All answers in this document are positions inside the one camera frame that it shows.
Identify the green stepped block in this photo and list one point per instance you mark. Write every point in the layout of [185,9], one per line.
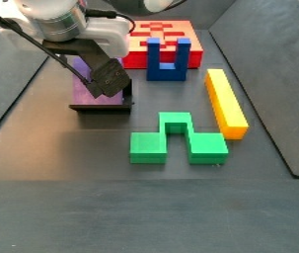
[205,147]

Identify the purple U-shaped block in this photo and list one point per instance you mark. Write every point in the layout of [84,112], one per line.
[82,97]

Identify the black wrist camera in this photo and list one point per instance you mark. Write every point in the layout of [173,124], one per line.
[109,78]

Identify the yellow long block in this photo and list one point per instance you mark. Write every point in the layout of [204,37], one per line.
[228,110]

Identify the red board with cutouts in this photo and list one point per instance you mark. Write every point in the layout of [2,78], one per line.
[169,31]

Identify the black fixture bracket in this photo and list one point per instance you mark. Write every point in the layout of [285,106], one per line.
[125,107]

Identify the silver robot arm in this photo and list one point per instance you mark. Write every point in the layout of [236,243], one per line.
[125,9]

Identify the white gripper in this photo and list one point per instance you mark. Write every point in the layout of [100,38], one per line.
[60,21]

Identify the blue U-shaped block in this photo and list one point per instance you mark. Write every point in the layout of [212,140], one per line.
[168,71]

